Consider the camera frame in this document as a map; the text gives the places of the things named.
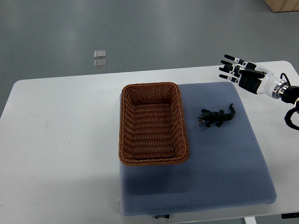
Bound upper grey floor plate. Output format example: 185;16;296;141
94;50;106;58

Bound wooden box corner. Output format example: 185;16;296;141
264;0;299;13

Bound black table control panel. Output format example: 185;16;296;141
281;212;299;219

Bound dark toy crocodile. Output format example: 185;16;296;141
198;103;235;127

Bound blue textured cushion mat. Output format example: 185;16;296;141
120;82;277;216

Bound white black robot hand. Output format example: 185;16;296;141
219;55;290;99

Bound brown wicker basket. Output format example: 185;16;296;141
119;82;190;166

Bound white table leg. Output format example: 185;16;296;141
244;217;257;224

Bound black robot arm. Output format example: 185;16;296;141
281;86;299;105

